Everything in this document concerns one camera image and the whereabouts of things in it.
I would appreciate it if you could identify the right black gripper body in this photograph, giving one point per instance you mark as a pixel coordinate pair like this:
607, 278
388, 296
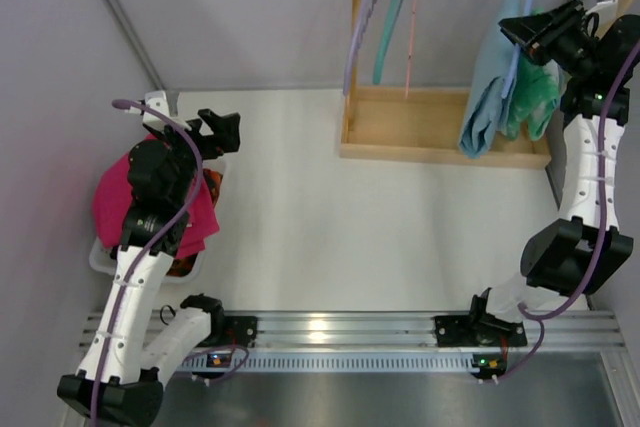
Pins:
542, 36

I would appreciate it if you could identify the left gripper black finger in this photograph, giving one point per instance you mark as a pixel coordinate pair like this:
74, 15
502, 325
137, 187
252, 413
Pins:
212, 120
226, 132

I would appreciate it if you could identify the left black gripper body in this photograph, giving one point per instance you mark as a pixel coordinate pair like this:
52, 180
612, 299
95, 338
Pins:
198, 134

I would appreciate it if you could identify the light blue trousers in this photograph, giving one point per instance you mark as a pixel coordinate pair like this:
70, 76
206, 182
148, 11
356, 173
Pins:
491, 87

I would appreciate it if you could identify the magenta trousers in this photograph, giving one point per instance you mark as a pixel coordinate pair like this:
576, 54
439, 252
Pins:
111, 202

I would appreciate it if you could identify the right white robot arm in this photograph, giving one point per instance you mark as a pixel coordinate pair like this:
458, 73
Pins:
577, 253

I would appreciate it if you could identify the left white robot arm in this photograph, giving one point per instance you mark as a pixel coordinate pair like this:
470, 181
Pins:
122, 378

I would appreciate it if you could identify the teal plastic hanger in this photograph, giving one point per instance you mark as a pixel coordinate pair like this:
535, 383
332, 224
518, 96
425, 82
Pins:
391, 18

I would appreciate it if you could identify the green white garment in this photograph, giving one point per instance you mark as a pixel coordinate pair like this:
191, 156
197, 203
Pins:
535, 97

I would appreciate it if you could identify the orange patterned garment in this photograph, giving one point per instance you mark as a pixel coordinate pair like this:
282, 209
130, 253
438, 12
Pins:
202, 224

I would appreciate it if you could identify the wooden clothes rack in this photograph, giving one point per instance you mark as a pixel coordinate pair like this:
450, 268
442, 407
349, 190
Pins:
379, 124

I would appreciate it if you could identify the white plastic laundry basket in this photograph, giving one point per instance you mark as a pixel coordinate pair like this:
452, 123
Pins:
103, 260

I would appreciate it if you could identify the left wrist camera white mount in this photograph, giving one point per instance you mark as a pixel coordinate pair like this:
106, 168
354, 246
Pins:
165, 105

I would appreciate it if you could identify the aluminium mounting rail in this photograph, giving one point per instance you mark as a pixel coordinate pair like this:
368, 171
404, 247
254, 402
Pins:
288, 331

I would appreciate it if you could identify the perforated grey cable duct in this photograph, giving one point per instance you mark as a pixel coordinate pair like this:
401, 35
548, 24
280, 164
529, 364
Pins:
334, 362

